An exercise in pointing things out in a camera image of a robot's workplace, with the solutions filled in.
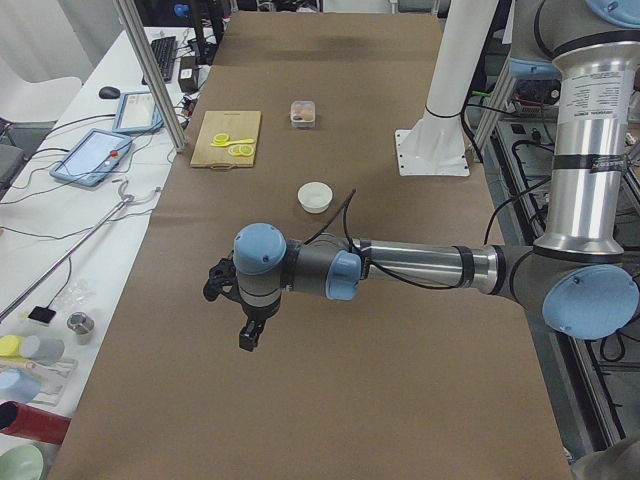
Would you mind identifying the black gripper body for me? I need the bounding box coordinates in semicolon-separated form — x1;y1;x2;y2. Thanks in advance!
241;295;281;333

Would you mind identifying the clear plastic egg carton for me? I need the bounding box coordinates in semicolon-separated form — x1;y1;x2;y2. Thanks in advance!
290;100;316;129

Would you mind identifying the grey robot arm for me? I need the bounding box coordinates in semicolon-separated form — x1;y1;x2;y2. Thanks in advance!
230;1;639;350

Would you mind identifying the white ceramic bowl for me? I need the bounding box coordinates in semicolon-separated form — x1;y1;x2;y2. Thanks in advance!
297;181;333;214

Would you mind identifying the long metal rod tool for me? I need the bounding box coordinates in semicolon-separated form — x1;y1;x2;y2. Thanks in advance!
1;181;162;321

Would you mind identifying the small steel cup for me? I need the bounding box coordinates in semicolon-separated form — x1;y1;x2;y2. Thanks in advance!
66;311;95;345

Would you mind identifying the yellow plastic knife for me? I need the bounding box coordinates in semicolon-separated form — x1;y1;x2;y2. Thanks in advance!
210;138;255;147

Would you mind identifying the bamboo cutting board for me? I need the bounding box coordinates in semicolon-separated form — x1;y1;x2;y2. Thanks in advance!
190;110;262;170

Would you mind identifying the grey cup lying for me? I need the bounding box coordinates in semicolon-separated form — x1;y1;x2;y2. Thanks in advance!
19;335;65;365

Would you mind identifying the blue teach pendant near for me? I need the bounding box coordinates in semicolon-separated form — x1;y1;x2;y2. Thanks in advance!
50;129;133;187

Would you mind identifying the blue teach pendant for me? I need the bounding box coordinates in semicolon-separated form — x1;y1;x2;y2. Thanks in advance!
50;129;133;187
112;91;163;134

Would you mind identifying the blue teach pendant far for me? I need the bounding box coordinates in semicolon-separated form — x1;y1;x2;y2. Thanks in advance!
112;91;163;134

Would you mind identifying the yellow cup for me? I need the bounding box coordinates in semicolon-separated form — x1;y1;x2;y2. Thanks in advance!
0;335;24;358

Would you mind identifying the red cylinder bottle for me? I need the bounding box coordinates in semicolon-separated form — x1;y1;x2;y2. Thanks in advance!
1;401;71;445

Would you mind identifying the green bowl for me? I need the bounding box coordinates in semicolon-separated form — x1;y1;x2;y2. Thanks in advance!
1;445;45;480

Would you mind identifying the black computer mouse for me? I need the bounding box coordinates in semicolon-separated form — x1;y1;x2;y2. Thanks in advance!
98;86;121;100

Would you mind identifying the black keyboard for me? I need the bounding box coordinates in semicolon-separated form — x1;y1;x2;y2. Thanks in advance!
150;36;177;83

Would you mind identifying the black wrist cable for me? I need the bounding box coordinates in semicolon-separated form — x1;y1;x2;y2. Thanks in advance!
301;187;466;291

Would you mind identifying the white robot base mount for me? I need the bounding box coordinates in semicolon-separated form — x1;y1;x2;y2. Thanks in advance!
395;0;498;177

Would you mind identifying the aluminium frame post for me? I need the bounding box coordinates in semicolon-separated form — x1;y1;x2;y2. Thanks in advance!
114;0;187;153

